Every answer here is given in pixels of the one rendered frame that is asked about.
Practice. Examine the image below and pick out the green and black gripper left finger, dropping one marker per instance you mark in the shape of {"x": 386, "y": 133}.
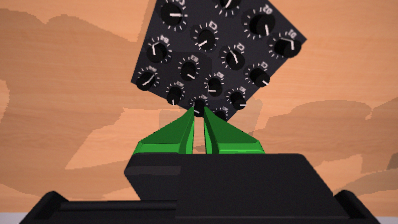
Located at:
{"x": 172, "y": 137}

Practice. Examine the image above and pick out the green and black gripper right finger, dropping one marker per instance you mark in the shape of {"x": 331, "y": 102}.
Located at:
{"x": 226, "y": 138}

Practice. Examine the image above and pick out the black knob box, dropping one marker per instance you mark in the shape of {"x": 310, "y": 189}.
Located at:
{"x": 172, "y": 63}

